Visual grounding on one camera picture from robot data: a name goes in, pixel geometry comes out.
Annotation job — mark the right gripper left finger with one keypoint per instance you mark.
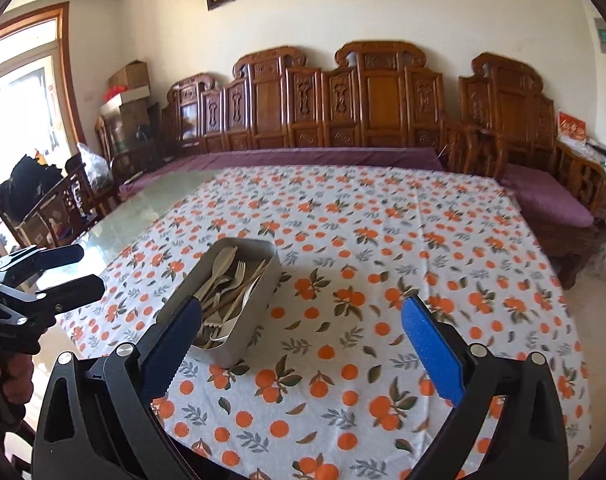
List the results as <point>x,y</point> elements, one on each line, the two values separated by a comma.
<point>96,420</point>

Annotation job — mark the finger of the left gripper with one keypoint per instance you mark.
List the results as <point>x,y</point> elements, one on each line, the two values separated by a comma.
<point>30,262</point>
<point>54,300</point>

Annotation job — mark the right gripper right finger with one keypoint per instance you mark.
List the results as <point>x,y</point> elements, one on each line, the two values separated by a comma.
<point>529,440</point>

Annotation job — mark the small cream spoon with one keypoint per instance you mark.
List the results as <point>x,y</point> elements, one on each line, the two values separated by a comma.
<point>221,264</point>

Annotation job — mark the cream plastic fork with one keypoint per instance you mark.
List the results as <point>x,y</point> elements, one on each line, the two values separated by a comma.
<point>212,318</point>

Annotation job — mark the person left hand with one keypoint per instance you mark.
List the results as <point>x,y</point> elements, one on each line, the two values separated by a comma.
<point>17,378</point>

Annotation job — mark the dark wooden chair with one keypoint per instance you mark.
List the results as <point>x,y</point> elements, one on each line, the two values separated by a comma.
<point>71,208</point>

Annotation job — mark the black bag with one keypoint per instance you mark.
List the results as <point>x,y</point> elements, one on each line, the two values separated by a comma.
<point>29,182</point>

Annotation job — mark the metal rectangular tray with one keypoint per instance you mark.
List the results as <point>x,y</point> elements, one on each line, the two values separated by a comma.
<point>228,299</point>

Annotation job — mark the orange print tablecloth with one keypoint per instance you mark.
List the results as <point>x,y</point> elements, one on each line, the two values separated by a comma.
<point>329,387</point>

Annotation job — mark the cardboard box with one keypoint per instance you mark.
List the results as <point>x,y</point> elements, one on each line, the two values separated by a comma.
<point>133,75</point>

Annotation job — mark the purple armchair cushion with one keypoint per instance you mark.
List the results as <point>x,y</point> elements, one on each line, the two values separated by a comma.
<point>542,199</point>

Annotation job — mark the purple sofa cushion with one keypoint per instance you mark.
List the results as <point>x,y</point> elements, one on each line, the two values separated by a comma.
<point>405,158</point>

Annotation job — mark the red calendar card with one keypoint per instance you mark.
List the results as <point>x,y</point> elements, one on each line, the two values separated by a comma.
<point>572,128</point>

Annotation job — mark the carved wooden armchair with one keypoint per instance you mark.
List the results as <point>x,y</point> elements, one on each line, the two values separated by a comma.
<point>508,119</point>

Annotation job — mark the carved wooden sofa bench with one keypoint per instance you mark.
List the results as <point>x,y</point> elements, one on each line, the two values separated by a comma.
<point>381,94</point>

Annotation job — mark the wooden window frame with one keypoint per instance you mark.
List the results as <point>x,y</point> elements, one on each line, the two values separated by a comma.
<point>38,111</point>

